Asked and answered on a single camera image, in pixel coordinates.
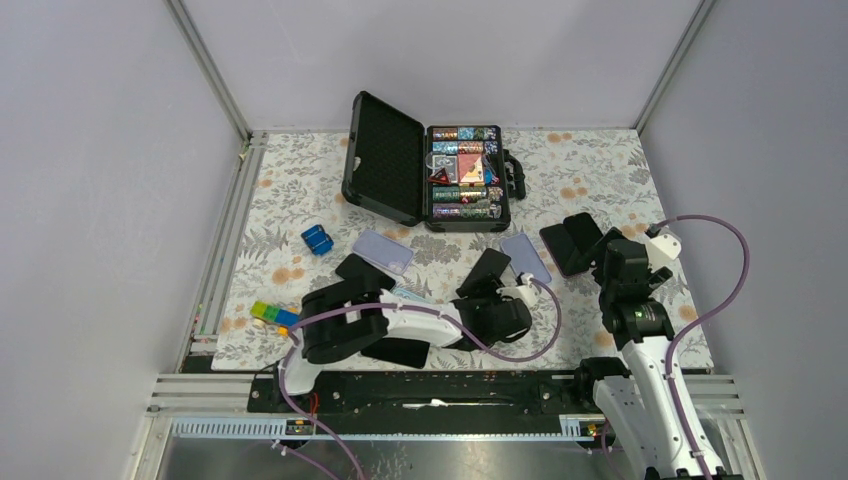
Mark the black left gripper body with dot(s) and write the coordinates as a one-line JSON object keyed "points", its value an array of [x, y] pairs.
{"points": [[479, 303]]}

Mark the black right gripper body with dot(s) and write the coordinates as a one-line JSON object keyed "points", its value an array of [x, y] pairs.
{"points": [[602, 280]]}

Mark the bare black phone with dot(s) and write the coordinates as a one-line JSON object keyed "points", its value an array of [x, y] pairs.
{"points": [[399, 351], [563, 250], [489, 268]]}

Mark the bare dark blue phone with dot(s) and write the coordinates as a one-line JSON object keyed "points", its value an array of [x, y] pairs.
{"points": [[355, 266]]}

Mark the dark phone case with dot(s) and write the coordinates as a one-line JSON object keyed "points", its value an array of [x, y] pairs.
{"points": [[583, 232]]}

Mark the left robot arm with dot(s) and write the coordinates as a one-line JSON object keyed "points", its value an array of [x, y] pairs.
{"points": [[343, 319]]}

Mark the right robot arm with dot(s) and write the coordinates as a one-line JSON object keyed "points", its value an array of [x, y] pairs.
{"points": [[642, 392]]}

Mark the phone in light blue case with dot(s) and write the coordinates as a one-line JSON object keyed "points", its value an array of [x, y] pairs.
{"points": [[408, 295]]}

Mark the black poker chip case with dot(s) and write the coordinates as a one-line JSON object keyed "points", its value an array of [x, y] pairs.
{"points": [[406, 171]]}

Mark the floral table mat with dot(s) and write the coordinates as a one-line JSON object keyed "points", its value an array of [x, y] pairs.
{"points": [[600, 172]]}

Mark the red playing card box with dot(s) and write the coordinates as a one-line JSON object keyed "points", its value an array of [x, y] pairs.
{"points": [[470, 169]]}

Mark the blue toy car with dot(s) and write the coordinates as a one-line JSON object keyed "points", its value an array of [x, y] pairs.
{"points": [[318, 241]]}

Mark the colourful toy brick stack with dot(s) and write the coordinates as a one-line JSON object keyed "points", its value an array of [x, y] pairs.
{"points": [[270, 316]]}

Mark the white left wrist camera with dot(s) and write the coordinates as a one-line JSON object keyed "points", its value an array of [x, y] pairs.
{"points": [[524, 290]]}

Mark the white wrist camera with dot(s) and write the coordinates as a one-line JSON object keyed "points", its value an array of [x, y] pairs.
{"points": [[662, 247], [524, 290]]}

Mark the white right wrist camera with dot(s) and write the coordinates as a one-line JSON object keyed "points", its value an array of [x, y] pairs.
{"points": [[662, 247]]}

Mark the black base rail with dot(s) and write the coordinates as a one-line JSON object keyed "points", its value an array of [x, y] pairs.
{"points": [[424, 404]]}

